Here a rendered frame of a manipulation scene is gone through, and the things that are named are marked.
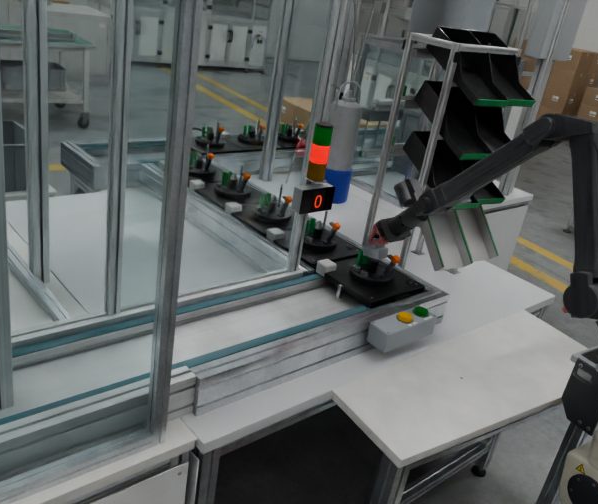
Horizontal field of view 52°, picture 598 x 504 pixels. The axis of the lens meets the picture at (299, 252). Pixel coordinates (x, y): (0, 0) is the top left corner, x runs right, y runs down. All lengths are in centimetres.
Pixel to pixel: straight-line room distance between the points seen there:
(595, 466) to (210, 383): 95
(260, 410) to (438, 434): 42
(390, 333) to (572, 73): 911
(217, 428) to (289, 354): 25
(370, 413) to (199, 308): 51
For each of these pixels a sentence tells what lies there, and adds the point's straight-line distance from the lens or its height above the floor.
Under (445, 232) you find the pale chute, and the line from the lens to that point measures 208.
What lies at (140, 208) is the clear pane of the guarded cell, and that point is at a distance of 105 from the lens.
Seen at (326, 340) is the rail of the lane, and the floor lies 95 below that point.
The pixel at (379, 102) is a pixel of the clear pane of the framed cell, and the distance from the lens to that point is 298.
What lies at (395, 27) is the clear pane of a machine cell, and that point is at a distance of 807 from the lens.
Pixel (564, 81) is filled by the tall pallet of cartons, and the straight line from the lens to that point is 1060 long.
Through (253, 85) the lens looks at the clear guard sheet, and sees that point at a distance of 155.
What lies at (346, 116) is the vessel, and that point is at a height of 125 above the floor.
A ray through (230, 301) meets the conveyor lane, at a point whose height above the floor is 94.
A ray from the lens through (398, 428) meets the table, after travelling 150.
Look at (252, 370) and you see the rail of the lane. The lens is 145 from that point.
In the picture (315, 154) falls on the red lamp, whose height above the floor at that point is 133.
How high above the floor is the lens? 177
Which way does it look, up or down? 24 degrees down
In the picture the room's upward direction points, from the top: 10 degrees clockwise
